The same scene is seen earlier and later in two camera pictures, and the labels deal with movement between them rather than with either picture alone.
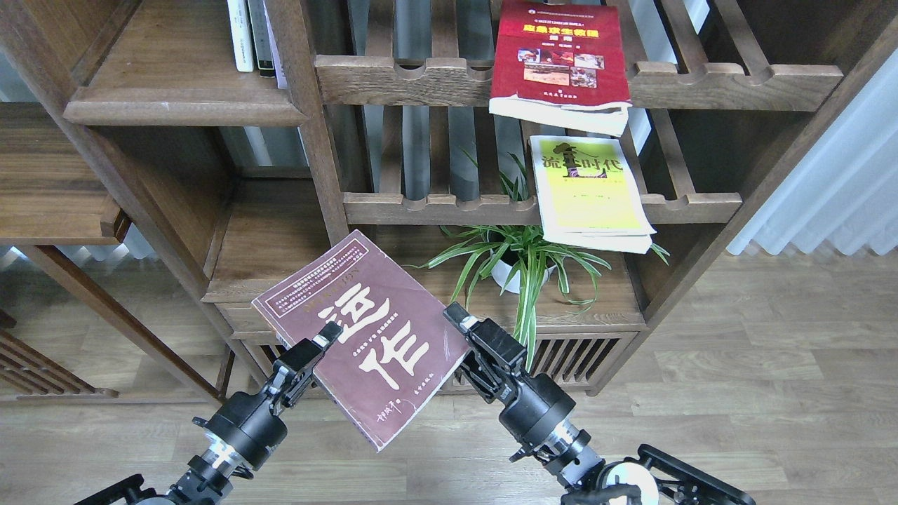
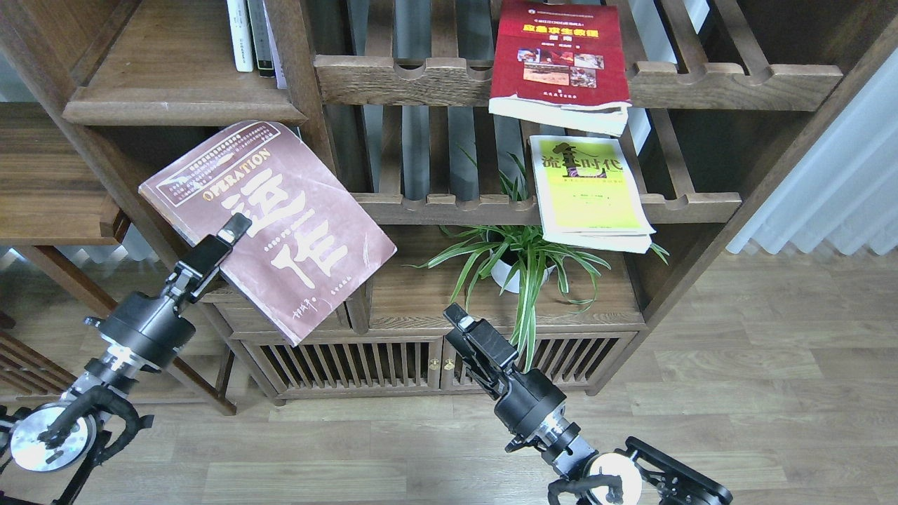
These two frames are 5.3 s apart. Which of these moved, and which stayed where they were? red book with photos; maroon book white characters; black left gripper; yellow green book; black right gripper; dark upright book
Moved: black left gripper; maroon book white characters
Stayed: dark upright book; black right gripper; yellow green book; red book with photos
